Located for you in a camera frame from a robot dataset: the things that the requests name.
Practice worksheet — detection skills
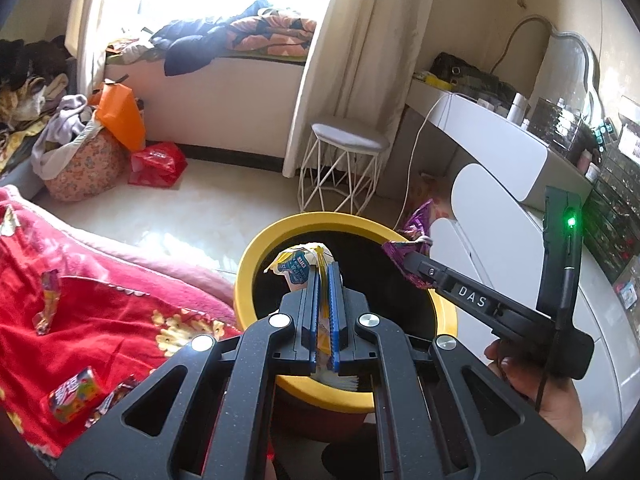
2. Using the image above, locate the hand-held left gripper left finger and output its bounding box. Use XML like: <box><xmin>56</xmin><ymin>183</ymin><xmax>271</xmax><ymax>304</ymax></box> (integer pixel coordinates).
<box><xmin>55</xmin><ymin>260</ymin><xmax>321</xmax><ymax>480</ymax></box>

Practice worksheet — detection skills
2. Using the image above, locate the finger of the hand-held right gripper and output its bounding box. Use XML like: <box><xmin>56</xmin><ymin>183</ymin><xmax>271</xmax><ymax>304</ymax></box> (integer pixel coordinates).
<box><xmin>402</xmin><ymin>250</ymin><xmax>451</xmax><ymax>291</ymax></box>

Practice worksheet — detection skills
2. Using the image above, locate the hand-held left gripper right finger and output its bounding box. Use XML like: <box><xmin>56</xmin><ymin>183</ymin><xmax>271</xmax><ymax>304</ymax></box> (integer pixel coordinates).
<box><xmin>327</xmin><ymin>261</ymin><xmax>586</xmax><ymax>480</ymax></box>

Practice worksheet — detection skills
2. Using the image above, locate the purple snack wrapper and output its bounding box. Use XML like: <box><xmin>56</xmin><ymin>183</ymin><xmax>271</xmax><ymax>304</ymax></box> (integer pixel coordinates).
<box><xmin>402</xmin><ymin>199</ymin><xmax>435</xmax><ymax>241</ymax></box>
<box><xmin>381</xmin><ymin>237</ymin><xmax>433</xmax><ymax>271</ymax></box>

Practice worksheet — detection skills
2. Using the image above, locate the blue yellow snack wrapper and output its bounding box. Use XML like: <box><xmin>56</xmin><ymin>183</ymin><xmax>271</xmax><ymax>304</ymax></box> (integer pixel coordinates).
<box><xmin>264</xmin><ymin>242</ymin><xmax>361</xmax><ymax>391</ymax></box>

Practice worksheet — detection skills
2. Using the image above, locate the yellow rimmed trash bin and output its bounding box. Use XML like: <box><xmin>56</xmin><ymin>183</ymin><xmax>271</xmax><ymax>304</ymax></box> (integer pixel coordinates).
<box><xmin>234</xmin><ymin>212</ymin><xmax>459</xmax><ymax>443</ymax></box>

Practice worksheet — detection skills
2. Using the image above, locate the person's right hand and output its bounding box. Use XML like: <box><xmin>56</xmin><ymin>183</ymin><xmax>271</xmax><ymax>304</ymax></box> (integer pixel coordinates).
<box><xmin>484</xmin><ymin>337</ymin><xmax>587</xmax><ymax>453</ymax></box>

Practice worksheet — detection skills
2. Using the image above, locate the clear drawer organizer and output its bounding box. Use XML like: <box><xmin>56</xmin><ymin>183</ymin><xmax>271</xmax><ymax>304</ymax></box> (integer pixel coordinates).
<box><xmin>582</xmin><ymin>95</ymin><xmax>640</xmax><ymax>281</ymax></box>

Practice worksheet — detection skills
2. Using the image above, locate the white dressing desk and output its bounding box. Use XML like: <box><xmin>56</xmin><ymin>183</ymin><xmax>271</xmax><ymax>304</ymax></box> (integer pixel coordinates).
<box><xmin>405</xmin><ymin>80</ymin><xmax>640</xmax><ymax>461</ymax></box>

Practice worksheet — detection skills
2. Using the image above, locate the white bottle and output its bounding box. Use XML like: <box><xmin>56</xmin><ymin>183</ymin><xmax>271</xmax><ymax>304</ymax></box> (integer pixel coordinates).
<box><xmin>506</xmin><ymin>92</ymin><xmax>531</xmax><ymax>122</ymax></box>

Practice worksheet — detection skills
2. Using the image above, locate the clear cosmetics organizer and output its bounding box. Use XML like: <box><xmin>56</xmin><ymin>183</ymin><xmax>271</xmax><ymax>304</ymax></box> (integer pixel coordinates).
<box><xmin>525</xmin><ymin>97</ymin><xmax>596</xmax><ymax>153</ymax></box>

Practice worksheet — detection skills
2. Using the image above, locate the dark green bag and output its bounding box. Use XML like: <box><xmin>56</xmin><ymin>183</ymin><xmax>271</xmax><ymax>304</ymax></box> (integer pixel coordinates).
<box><xmin>430</xmin><ymin>51</ymin><xmax>516</xmax><ymax>96</ymax></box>

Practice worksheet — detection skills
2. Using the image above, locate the red floral blanket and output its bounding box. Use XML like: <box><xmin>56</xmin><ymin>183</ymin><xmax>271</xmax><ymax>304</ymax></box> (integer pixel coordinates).
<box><xmin>0</xmin><ymin>185</ymin><xmax>251</xmax><ymax>461</ymax></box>

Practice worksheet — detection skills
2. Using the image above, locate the red printed plastic bag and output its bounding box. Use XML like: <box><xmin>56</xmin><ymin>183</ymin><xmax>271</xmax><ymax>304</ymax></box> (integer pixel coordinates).
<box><xmin>127</xmin><ymin>141</ymin><xmax>188</xmax><ymax>188</ymax></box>

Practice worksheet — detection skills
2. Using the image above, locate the cream curtain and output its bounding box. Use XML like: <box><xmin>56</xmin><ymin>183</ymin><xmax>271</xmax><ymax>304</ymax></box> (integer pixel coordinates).
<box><xmin>65</xmin><ymin>0</ymin><xmax>146</xmax><ymax>91</ymax></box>
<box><xmin>282</xmin><ymin>0</ymin><xmax>441</xmax><ymax>178</ymax></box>

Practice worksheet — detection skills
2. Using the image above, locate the shiny candy wrapper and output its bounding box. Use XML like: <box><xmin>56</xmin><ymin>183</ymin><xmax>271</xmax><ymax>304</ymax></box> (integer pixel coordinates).
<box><xmin>32</xmin><ymin>270</ymin><xmax>63</xmax><ymax>336</ymax></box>
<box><xmin>85</xmin><ymin>375</ymin><xmax>138</xmax><ymax>428</ymax></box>

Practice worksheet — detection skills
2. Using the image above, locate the wavy framed mirror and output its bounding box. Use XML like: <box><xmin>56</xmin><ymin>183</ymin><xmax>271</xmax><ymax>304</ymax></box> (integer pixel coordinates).
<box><xmin>530</xmin><ymin>30</ymin><xmax>601</xmax><ymax>126</ymax></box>

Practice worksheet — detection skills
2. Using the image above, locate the colourful candy packet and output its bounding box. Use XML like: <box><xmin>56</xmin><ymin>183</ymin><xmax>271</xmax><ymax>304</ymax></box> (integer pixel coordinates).
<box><xmin>47</xmin><ymin>366</ymin><xmax>103</xmax><ymax>423</ymax></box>

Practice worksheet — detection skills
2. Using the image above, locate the floral fabric laundry bag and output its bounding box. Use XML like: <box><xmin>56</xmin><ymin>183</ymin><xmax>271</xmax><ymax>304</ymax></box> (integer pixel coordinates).
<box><xmin>44</xmin><ymin>125</ymin><xmax>128</xmax><ymax>203</ymax></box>

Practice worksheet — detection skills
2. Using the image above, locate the orange paper bag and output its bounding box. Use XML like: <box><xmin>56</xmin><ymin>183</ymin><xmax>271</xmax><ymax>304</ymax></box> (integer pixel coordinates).
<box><xmin>90</xmin><ymin>80</ymin><xmax>147</xmax><ymax>153</ymax></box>

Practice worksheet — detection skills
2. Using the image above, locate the orange patterned quilt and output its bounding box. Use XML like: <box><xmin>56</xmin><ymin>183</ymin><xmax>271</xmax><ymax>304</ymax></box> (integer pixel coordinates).
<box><xmin>225</xmin><ymin>7</ymin><xmax>318</xmax><ymax>58</ymax></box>

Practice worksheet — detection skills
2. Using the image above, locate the dark blue jacket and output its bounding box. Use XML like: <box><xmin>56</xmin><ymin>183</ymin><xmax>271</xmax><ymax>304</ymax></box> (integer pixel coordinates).
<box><xmin>150</xmin><ymin>0</ymin><xmax>271</xmax><ymax>76</ymax></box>

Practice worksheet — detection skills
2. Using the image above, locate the colourful clothes heap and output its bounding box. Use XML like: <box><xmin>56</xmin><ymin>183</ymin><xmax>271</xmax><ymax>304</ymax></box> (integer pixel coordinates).
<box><xmin>105</xmin><ymin>35</ymin><xmax>156</xmax><ymax>66</ymax></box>

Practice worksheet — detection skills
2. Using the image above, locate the pile of clothes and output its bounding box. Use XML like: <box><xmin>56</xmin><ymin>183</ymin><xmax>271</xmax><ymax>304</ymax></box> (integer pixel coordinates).
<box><xmin>0</xmin><ymin>35</ymin><xmax>71</xmax><ymax>171</ymax></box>

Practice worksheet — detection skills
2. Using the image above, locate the white cable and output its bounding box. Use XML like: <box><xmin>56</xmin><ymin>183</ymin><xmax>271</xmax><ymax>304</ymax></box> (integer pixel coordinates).
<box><xmin>395</xmin><ymin>92</ymin><xmax>453</xmax><ymax>231</ymax></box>

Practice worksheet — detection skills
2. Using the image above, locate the white wire stool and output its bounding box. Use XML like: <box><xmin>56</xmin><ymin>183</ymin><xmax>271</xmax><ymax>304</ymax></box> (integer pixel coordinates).
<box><xmin>298</xmin><ymin>121</ymin><xmax>392</xmax><ymax>215</ymax></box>

